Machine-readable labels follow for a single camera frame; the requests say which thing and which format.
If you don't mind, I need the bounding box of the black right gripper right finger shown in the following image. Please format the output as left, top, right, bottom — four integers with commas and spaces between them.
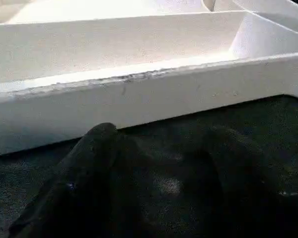
186, 126, 298, 238

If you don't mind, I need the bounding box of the black plastic mat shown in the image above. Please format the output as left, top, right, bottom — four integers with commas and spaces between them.
0, 94, 298, 238

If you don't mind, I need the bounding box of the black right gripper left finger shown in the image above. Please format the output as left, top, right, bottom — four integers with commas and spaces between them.
7, 122, 154, 238

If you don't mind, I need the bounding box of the white plastic table top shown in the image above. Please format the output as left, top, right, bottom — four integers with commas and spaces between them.
0, 0, 298, 158

